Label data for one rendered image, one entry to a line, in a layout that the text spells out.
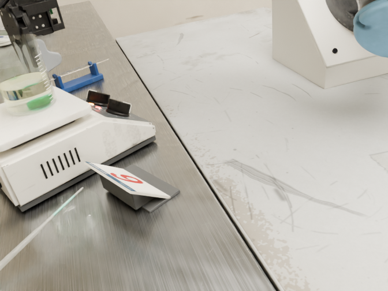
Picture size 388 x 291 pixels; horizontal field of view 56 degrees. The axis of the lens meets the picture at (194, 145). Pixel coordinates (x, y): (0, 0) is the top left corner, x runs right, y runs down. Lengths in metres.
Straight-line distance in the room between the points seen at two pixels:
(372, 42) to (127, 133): 0.32
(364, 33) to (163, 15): 1.57
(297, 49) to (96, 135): 0.39
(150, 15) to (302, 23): 1.36
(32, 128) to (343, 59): 0.46
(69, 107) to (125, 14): 1.49
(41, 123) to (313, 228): 0.31
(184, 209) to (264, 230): 0.09
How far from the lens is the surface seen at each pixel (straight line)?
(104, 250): 0.38
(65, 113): 0.45
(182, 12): 2.00
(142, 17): 1.95
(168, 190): 0.42
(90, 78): 0.79
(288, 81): 0.67
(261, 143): 0.49
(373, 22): 0.46
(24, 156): 0.44
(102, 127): 0.46
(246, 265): 0.34
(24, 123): 0.46
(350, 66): 0.65
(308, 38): 0.66
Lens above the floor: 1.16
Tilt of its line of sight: 31 degrees down
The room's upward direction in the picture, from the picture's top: 8 degrees counter-clockwise
